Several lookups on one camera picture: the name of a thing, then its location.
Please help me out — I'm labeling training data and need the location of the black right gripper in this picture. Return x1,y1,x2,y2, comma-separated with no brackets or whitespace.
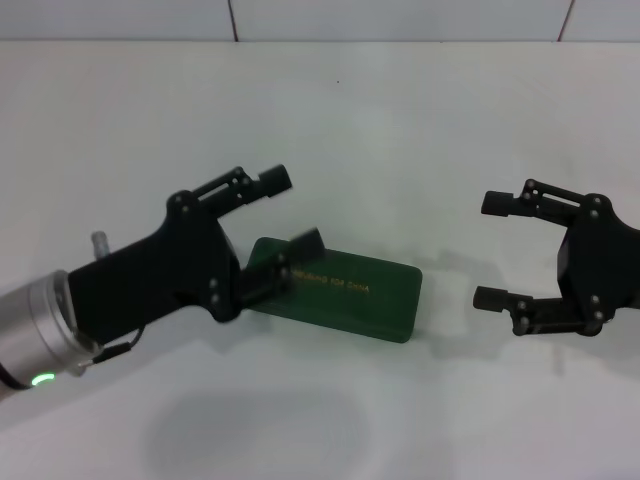
472,178,640,337

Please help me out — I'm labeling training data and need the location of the green glasses case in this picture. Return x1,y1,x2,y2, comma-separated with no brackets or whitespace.
240,235,425,346

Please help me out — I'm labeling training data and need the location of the left arm cable with plug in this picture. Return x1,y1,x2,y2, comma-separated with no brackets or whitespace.
77,322,149,374

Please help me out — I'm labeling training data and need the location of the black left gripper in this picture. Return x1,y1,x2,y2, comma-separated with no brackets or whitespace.
67,164,327,346

